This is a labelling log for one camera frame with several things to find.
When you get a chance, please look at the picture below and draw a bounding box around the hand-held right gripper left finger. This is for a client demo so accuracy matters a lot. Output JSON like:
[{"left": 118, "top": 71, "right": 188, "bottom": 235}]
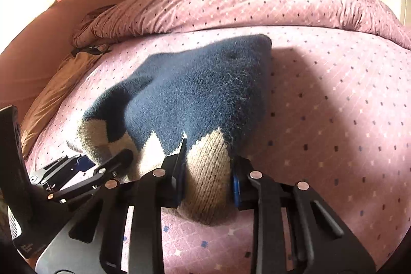
[{"left": 35, "top": 138, "right": 188, "bottom": 274}]

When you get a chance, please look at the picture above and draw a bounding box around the black strap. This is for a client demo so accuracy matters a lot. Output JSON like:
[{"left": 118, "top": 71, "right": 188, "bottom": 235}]
[{"left": 72, "top": 44, "right": 107, "bottom": 57}]

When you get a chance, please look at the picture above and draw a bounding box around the purple dotted quilt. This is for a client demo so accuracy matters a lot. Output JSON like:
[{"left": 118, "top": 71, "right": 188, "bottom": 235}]
[{"left": 72, "top": 0, "right": 411, "bottom": 50}]

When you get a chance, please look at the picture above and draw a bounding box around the tan wooden headboard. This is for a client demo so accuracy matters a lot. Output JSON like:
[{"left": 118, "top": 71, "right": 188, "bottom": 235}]
[{"left": 0, "top": 0, "right": 148, "bottom": 120}]

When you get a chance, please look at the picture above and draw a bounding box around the brown cloth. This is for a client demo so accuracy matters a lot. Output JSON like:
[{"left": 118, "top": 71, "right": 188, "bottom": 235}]
[{"left": 21, "top": 49, "right": 107, "bottom": 159}]

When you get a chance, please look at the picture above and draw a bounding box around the navy argyle knit sweater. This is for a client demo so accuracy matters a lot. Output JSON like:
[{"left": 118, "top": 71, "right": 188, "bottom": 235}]
[{"left": 66, "top": 34, "right": 273, "bottom": 226}]

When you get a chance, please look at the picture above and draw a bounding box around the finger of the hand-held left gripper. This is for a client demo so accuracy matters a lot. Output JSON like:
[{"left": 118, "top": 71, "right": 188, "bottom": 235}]
[
  {"left": 48, "top": 149, "right": 134, "bottom": 202},
  {"left": 30, "top": 155, "right": 99, "bottom": 188}
]

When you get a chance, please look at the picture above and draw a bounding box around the purple dotted bed sheet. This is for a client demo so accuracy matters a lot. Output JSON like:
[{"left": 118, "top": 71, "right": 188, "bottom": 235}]
[{"left": 26, "top": 25, "right": 411, "bottom": 274}]

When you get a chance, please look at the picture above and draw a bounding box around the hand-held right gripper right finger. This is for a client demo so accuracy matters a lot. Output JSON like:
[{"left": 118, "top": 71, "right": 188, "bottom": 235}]
[{"left": 232, "top": 157, "right": 377, "bottom": 274}]

